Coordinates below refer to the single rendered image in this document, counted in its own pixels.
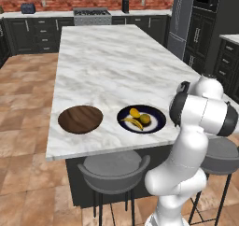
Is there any dark blue white plate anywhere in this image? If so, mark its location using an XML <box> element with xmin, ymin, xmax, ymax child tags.
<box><xmin>116</xmin><ymin>104</ymin><xmax>167</xmax><ymax>134</ymax></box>

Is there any grey bar stool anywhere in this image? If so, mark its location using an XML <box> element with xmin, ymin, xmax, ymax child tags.
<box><xmin>77</xmin><ymin>149</ymin><xmax>151</xmax><ymax>226</ymax></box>
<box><xmin>188</xmin><ymin>135</ymin><xmax>239</xmax><ymax>226</ymax></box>

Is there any steel range with hob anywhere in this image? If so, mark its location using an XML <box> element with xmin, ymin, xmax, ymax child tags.
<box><xmin>72</xmin><ymin>7</ymin><xmax>113</xmax><ymax>26</ymax></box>

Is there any yellow banana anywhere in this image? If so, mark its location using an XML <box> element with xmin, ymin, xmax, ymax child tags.
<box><xmin>120</xmin><ymin>117</ymin><xmax>145</xmax><ymax>132</ymax></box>

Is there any brown wooden bowl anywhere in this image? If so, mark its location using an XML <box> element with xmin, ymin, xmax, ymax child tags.
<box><xmin>57</xmin><ymin>105</ymin><xmax>105</xmax><ymax>135</ymax></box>

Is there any yellow-green round fruit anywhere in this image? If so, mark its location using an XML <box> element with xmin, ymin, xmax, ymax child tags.
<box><xmin>138</xmin><ymin>113</ymin><xmax>152</xmax><ymax>126</ymax></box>

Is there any orange mango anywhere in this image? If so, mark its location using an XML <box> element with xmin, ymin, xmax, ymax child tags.
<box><xmin>129</xmin><ymin>107</ymin><xmax>142</xmax><ymax>119</ymax></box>

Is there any dark kitchen island base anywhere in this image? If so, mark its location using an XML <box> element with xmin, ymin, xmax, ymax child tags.
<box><xmin>64</xmin><ymin>144</ymin><xmax>175</xmax><ymax>209</ymax></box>

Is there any grey steel fridge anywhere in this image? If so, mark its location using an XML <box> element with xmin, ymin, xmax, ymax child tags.
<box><xmin>166</xmin><ymin>0</ymin><xmax>198</xmax><ymax>62</ymax></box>

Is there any dark drawer cabinet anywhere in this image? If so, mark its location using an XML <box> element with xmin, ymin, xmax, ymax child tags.
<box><xmin>212</xmin><ymin>38</ymin><xmax>239</xmax><ymax>104</ymax></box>

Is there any black coffee machine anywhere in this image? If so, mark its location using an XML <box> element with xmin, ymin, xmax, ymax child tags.
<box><xmin>121</xmin><ymin>0</ymin><xmax>131</xmax><ymax>14</ymax></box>

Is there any dark tall oven cabinet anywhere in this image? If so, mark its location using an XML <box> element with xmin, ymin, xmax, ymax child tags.
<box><xmin>182</xmin><ymin>0</ymin><xmax>239</xmax><ymax>76</ymax></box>

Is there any dark blue toaster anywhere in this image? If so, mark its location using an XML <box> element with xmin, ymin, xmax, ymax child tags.
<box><xmin>20</xmin><ymin>2</ymin><xmax>36</xmax><ymax>15</ymax></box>

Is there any dark lower cupboard run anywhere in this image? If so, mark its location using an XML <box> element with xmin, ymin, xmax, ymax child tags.
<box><xmin>0</xmin><ymin>16</ymin><xmax>76</xmax><ymax>68</ymax></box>
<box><xmin>110</xmin><ymin>15</ymin><xmax>171</xmax><ymax>48</ymax></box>

